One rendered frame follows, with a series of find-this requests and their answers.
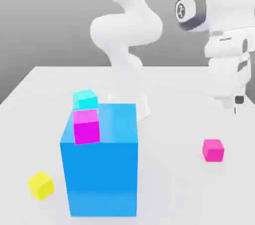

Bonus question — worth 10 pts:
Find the small yellow cube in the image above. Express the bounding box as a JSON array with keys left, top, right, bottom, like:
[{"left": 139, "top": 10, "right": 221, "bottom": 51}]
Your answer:
[{"left": 27, "top": 171, "right": 55, "bottom": 202}]

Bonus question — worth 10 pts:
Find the large blue box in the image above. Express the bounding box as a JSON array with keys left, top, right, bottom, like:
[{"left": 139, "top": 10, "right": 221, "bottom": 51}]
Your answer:
[{"left": 59, "top": 103, "right": 139, "bottom": 218}]

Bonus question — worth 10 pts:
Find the small magenta cube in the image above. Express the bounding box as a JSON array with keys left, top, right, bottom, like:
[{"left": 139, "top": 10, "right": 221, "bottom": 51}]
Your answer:
[{"left": 72, "top": 108, "right": 101, "bottom": 146}]

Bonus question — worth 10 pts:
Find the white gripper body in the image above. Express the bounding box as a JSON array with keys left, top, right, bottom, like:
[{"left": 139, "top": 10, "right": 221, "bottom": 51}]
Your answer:
[{"left": 208, "top": 52, "right": 251, "bottom": 102}]

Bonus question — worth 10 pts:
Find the small pink cube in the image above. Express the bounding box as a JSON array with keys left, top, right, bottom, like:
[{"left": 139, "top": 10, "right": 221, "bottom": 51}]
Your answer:
[{"left": 202, "top": 139, "right": 225, "bottom": 163}]

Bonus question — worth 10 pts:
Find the small cyan cube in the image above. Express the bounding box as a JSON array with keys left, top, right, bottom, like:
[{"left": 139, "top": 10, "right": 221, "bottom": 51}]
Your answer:
[{"left": 72, "top": 89, "right": 99, "bottom": 111}]

